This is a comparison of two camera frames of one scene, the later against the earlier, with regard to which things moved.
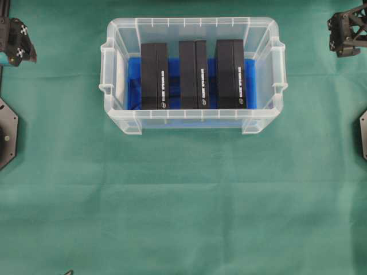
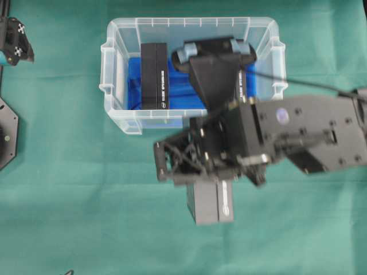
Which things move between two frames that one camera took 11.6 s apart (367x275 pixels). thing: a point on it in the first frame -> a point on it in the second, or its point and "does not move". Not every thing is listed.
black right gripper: x=348 y=31 -> x=218 y=145
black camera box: x=193 y=74 -> x=211 y=201
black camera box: x=154 y=77 does not move
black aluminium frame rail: x=4 y=34 does not move
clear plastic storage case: x=194 y=73 does not move
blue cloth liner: x=134 y=83 does not move
